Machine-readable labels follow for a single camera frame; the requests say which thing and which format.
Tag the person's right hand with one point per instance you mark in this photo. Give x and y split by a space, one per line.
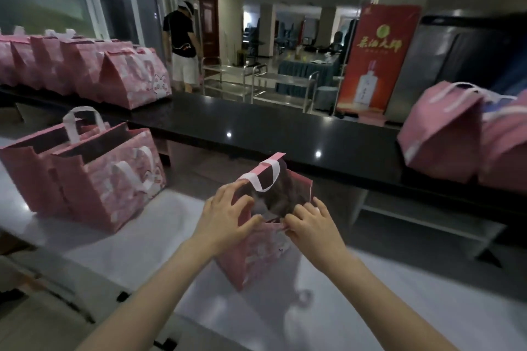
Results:
319 235

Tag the person's left hand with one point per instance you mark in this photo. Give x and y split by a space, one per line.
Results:
222 225

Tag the person's left thumb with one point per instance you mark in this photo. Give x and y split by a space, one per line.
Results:
250 226

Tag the person's right thumb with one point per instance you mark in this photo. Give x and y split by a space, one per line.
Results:
293 226

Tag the person's right middle finger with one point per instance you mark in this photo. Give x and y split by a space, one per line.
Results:
320 206

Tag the person's left middle finger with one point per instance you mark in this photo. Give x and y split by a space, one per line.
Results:
232 189

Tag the pink cartoon tote bag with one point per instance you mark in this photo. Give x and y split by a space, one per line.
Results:
442 132
29 174
257 256
111 182
506 149

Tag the person's left forearm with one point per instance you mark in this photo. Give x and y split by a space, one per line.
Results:
156 297

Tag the person's right forearm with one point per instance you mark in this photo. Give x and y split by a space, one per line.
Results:
378 305

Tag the blue round stool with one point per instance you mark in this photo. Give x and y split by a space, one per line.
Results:
325 97

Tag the white under-counter shelf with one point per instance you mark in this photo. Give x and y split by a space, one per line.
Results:
428 219

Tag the steel trolley cart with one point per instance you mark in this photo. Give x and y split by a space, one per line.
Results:
226 79
284 91

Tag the table with teal cloth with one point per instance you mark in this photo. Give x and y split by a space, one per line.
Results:
306 69

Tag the red roll-up banner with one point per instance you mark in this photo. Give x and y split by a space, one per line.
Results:
376 62

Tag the brown wooden door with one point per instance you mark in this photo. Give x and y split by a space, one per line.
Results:
208 30

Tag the row of pink gift bags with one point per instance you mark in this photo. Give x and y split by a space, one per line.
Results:
82 67

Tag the metal framed glass door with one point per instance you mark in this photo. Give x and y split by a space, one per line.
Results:
119 9

